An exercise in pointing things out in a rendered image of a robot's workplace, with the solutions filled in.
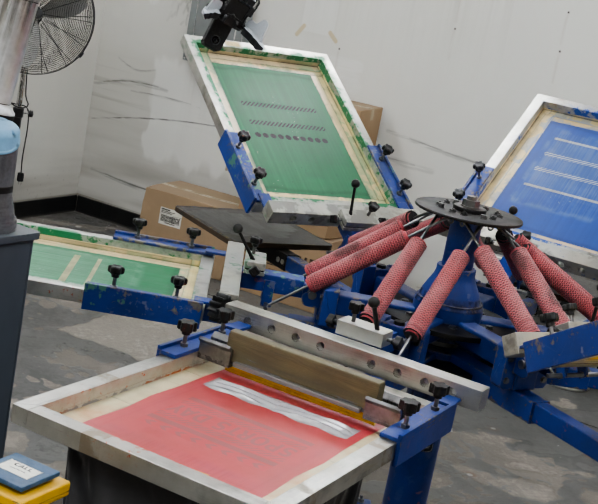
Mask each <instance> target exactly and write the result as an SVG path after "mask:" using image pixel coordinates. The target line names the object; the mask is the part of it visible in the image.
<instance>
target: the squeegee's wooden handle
mask: <svg viewBox="0 0 598 504"><path fill-rule="evenodd" d="M227 345H228V346H230V347H231V348H232V350H233V352H232V357H231V363H230V364H233V362H235V361H237V362H239V363H242V364H245V365H247V366H250V367H253V368H256V369H258V370H261V371H264V372H267V373H269V374H272V375H275V376H277V377H280V378H283V379H286V380H288V381H291V382H294V383H296V384H299V385H302V386H305V387H307V388H310V389H313V390H316V391H318V392H321V393H324V394H326V395H329V396H332V397H335V398H337V399H340V400H343V401H346V402H348V403H351V404H354V405H356V406H359V407H362V410H361V412H364V408H365V403H366V401H365V397H366V396H369V397H371V398H374V399H377V400H380V401H382V399H383V394H384V389H385V381H383V380H381V379H378V378H375V377H372V376H369V375H366V374H364V373H361V372H358V371H355V370H352V369H349V368H347V367H344V366H341V365H338V364H335V363H332V362H330V361H327V360H324V359H321V358H318V357H315V356H313V355H310V354H307V353H304V352H301V351H299V350H296V349H293V348H290V347H287V346H284V345H282V344H279V343H276V342H273V341H270V340H267V339H265V338H262V337H259V336H256V335H253V334H250V333H248V332H245V331H242V330H239V329H233V330H231V331H230V333H229V337H228V343H227Z"/></svg>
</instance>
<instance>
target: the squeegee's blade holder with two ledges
mask: <svg viewBox="0 0 598 504"><path fill-rule="evenodd" d="M232 366H233V367H235V368H237V369H240V370H243V371H246V372H248V373H251V374H254V375H256V376H259V377H262V378H264V379H267V380H270V381H273V382H275V383H278V384H281V385H283V386H286V387H289V388H291V389H294V390H297V391H300V392H302V393H305V394H308V395H310V396H313V397H316V398H319V399H321V400H324V401H327V402H329V403H332V404H335V405H337V406H340V407H343V408H346V409H348V410H351V411H354V412H356V413H360V412H361V410H362V407H359V406H356V405H354V404H351V403H348V402H346V401H343V400H340V399H337V398H335V397H332V396H329V395H326V394H324V393H321V392H318V391H316V390H313V389H310V388H307V387H305V386H302V385H299V384H296V383H294V382H291V381H288V380H286V379H283V378H280V377H277V376H275V375H272V374H269V373H267V372H264V371H261V370H258V369H256V368H253V367H250V366H247V365H245V364H242V363H239V362H237V361H235V362H233V365H232Z"/></svg>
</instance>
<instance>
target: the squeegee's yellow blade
mask: <svg viewBox="0 0 598 504"><path fill-rule="evenodd" d="M230 368H231V369H234V370H237V371H240V372H242V373H245V374H248V375H250V376H253V377H256V378H258V379H261V380H264V381H267V382H269V383H272V384H275V385H277V386H280V387H283V388H285V389H288V390H291V391H293V392H296V393H299V394H302V395H304V396H307V397H310V398H312V399H315V400H318V401H320V402H323V403H326V404H329V405H331V406H334V407H337V408H339V409H342V410H345V411H347V412H350V413H353V414H356V415H358V416H361V417H363V412H360V413H356V412H354V411H351V410H348V409H346V408H343V407H340V406H337V405H335V404H332V403H329V402H327V401H324V400H321V399H319V398H316V397H313V396H310V395H308V394H305V393H302V392H300V391H297V390H294V389H291V388H289V387H286V386H283V385H281V384H278V383H275V382H273V381H270V380H267V379H264V378H262V377H259V376H256V375H254V374H251V373H248V372H246V371H243V370H240V369H237V368H235V367H233V366H232V367H230Z"/></svg>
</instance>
